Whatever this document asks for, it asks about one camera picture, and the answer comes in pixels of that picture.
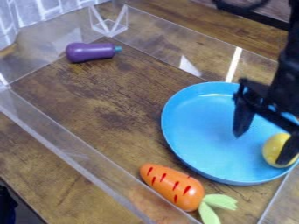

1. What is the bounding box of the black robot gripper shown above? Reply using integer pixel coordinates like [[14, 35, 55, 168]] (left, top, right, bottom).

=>
[[231, 52, 299, 166]]

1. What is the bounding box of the yellow toy lemon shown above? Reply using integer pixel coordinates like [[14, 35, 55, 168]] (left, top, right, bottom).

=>
[[262, 133, 299, 168]]

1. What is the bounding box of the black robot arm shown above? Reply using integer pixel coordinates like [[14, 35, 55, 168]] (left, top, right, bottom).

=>
[[233, 0, 299, 165]]

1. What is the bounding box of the blue round plastic tray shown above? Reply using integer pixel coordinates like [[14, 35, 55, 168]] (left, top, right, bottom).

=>
[[162, 81, 294, 186]]

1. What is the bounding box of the orange toy carrot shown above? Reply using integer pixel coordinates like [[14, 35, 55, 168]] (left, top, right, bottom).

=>
[[139, 163, 238, 224]]

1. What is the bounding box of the black bar on background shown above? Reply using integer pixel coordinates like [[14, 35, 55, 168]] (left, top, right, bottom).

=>
[[211, 0, 289, 31]]

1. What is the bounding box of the purple toy eggplant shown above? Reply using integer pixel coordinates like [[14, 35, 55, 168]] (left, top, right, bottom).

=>
[[66, 43, 123, 63]]

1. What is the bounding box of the white grid curtain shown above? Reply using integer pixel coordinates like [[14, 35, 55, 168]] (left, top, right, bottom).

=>
[[0, 0, 110, 51]]

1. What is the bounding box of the clear acrylic enclosure wall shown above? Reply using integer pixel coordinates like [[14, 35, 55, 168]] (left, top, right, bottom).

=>
[[0, 0, 299, 224]]

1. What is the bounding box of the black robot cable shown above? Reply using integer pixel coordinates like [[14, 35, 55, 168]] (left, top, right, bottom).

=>
[[211, 0, 273, 11]]

